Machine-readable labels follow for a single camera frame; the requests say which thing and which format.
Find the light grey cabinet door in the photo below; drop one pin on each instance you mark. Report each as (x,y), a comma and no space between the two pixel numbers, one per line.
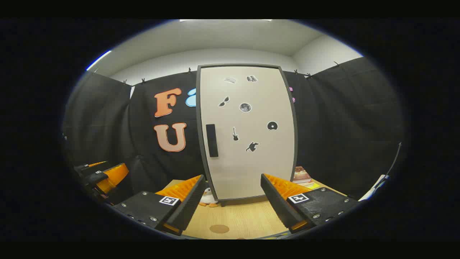
(248,162)

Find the dark grey cabinet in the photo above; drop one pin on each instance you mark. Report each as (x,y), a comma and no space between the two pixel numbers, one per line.
(198,108)

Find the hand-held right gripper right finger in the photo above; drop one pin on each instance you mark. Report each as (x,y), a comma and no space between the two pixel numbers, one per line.
(276,201)

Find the penguin plush toy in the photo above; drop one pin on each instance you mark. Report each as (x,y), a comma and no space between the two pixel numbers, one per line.
(207,198)

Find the black backdrop cloth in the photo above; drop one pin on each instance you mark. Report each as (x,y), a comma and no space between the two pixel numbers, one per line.
(341,126)

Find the stack of books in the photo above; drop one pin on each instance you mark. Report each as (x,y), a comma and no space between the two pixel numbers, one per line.
(301,175)

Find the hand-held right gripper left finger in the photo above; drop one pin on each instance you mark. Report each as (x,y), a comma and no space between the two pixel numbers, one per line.
(187,208)

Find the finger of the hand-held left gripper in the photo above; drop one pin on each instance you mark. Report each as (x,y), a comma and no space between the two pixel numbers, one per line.
(113,176)
(94,164)

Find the yellow notepad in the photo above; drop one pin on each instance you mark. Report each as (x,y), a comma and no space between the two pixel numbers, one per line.
(312,186)

